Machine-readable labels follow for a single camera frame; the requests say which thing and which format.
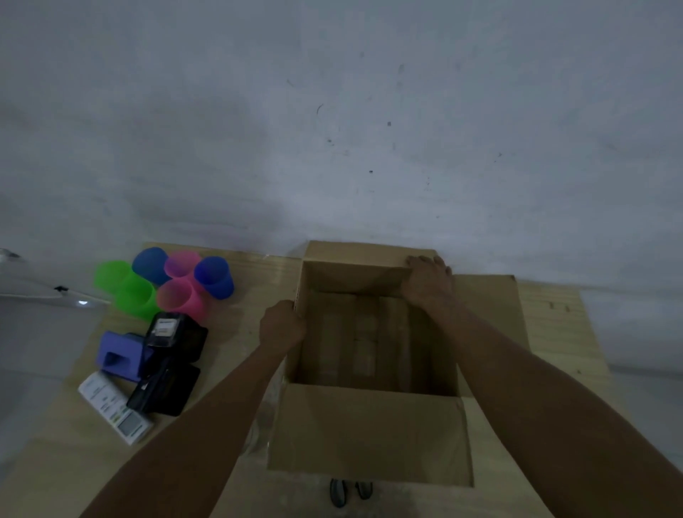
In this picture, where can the person's left hand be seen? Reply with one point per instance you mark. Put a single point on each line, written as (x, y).
(282, 325)

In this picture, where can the person's right hand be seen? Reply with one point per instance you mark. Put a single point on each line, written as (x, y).
(429, 283)

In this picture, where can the blue plastic cup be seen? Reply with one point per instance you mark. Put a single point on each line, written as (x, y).
(150, 264)
(214, 277)

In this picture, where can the black case with white label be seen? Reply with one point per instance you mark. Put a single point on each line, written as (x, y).
(181, 339)

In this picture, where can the black rectangular pouch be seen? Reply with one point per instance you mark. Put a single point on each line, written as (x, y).
(165, 389)

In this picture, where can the brown cardboard box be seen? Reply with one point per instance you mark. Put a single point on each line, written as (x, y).
(368, 432)

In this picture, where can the green plastic cup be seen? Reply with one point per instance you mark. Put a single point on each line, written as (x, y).
(136, 299)
(109, 275)

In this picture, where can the purple plastic holder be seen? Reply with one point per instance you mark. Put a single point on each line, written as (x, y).
(120, 357)

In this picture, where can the white remote control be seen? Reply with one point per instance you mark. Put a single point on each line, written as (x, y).
(114, 408)

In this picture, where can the person's right forearm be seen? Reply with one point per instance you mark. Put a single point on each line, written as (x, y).
(549, 416)

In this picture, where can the person's left forearm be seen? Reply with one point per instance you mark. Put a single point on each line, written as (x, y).
(197, 437)

